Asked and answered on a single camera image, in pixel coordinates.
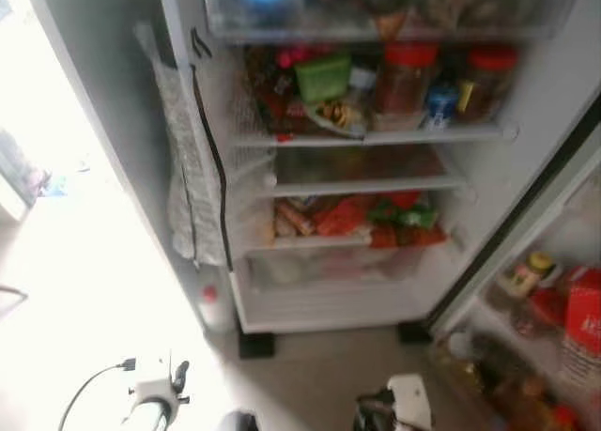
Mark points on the fridge cabinet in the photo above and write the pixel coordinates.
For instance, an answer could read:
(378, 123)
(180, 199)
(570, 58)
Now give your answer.
(103, 74)

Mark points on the black robot leg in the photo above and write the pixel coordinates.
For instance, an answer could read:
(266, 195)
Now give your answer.
(239, 422)

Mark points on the white bottle red cap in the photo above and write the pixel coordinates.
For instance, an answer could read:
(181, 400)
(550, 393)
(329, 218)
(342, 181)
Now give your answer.
(217, 311)

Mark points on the clear crisper drawer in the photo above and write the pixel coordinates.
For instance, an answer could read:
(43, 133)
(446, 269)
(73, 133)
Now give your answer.
(338, 267)

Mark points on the brown bottle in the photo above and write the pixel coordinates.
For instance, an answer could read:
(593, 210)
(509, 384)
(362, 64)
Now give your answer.
(526, 398)

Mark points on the red carton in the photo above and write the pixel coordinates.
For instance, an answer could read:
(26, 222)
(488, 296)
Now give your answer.
(584, 314)

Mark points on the orange-red flat packet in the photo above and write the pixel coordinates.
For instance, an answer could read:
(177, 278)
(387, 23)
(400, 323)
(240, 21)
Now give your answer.
(408, 237)

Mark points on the brown snack packet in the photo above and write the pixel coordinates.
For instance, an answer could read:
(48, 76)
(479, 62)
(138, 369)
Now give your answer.
(294, 219)

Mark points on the red snack packet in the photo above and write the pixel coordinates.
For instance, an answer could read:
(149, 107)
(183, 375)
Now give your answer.
(343, 215)

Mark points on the green snack packet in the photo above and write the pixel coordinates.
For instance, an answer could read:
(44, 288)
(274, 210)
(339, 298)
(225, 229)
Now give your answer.
(404, 213)

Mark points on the red pouch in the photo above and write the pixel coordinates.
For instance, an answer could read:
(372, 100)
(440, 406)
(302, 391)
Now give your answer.
(547, 307)

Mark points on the white patterned hanging cloth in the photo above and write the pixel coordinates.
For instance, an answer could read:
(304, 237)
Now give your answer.
(183, 149)

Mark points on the printed snack packet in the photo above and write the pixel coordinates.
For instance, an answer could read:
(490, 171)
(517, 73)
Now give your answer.
(336, 118)

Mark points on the blue drink can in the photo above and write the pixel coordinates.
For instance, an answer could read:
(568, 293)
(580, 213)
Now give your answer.
(441, 105)

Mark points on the green box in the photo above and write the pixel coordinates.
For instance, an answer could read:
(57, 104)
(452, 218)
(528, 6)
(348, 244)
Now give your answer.
(324, 79)

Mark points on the red-lid brown jar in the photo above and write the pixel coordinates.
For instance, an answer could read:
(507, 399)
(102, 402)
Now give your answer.
(488, 84)
(406, 79)

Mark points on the pink small packet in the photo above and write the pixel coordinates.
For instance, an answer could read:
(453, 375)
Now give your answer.
(295, 55)

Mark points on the clear chiller tray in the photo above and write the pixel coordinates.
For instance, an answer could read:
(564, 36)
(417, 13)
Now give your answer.
(394, 18)

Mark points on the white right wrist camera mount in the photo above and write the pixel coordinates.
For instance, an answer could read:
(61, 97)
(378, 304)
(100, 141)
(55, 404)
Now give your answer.
(411, 401)

